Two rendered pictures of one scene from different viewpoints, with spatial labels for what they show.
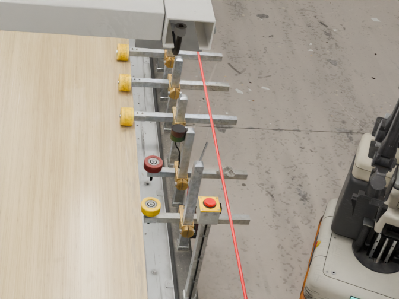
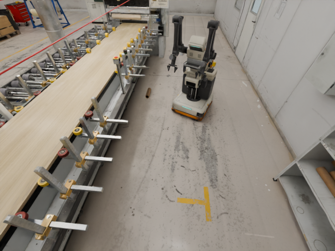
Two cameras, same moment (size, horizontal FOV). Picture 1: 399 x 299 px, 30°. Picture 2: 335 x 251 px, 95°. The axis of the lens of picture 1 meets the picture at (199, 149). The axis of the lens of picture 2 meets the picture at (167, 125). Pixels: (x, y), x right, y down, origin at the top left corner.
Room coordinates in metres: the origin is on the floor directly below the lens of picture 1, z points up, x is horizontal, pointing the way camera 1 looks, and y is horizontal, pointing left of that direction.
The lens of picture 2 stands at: (0.20, -1.28, 2.01)
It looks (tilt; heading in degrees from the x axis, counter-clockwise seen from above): 46 degrees down; 18
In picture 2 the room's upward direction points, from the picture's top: 1 degrees clockwise
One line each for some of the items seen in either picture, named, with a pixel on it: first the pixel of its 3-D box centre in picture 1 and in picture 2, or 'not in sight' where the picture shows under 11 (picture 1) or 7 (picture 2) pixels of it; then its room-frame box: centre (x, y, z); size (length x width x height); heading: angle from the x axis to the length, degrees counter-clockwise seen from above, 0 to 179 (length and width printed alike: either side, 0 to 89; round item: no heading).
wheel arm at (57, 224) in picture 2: not in sight; (55, 224); (0.19, -0.52, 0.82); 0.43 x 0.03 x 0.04; 104
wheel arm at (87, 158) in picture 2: not in sight; (88, 158); (0.67, -0.40, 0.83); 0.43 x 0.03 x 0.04; 104
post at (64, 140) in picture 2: not in sight; (76, 156); (0.62, -0.36, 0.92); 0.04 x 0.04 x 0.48; 14
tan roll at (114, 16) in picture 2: not in sight; (133, 16); (4.72, 1.20, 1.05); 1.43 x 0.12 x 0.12; 104
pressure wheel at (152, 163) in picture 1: (152, 170); not in sight; (2.33, 0.18, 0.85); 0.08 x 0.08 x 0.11
